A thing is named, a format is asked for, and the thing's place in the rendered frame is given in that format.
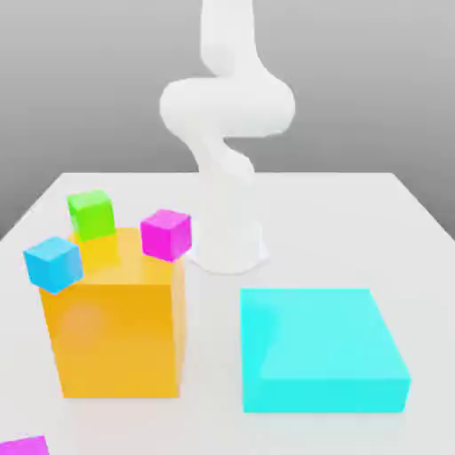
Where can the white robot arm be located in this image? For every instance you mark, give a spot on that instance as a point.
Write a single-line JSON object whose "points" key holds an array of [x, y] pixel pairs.
{"points": [[227, 106]]}

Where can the large orange box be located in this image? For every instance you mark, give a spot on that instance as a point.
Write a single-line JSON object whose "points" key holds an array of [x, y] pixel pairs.
{"points": [[117, 334]]}

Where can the small blue cube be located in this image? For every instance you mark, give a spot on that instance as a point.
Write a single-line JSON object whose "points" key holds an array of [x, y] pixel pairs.
{"points": [[53, 265]]}

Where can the small magenta cube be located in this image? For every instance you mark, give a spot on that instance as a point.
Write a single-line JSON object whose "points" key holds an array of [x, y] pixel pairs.
{"points": [[165, 234], [25, 447]]}

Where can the small green cube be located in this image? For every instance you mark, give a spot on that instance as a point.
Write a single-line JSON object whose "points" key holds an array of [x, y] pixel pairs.
{"points": [[92, 215]]}

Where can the large cyan box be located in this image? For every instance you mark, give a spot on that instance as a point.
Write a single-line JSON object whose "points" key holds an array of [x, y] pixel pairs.
{"points": [[320, 348]]}

